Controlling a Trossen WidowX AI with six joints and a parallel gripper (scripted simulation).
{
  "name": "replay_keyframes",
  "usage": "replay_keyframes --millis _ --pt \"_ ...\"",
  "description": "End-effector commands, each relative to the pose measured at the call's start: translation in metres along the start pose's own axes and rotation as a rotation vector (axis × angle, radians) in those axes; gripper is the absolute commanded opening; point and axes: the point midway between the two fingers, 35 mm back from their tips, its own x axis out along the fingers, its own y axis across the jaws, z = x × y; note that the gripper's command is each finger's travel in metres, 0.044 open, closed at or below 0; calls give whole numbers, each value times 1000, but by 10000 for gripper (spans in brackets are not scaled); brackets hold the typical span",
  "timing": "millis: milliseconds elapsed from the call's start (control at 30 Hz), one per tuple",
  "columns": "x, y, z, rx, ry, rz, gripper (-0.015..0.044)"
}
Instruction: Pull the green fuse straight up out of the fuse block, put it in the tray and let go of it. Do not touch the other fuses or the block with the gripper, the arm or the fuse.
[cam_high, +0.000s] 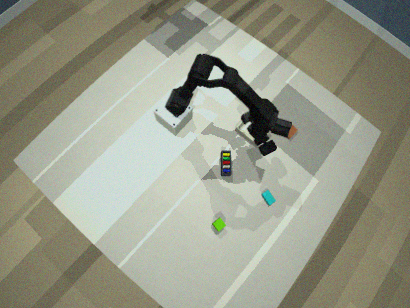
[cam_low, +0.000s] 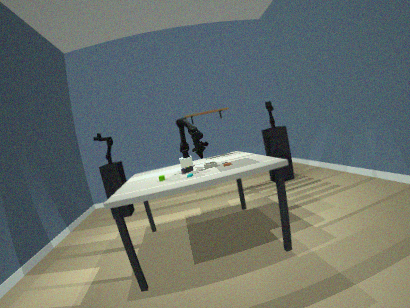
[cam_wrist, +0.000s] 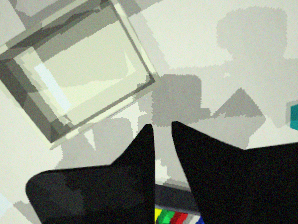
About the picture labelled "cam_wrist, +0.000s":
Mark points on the yellow fuse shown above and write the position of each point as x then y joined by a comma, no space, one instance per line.
157,212

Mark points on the red fuse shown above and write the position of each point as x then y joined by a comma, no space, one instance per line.
178,218

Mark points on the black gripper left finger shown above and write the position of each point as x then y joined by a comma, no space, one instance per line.
126,184

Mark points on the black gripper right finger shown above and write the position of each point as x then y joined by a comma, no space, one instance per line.
223,178

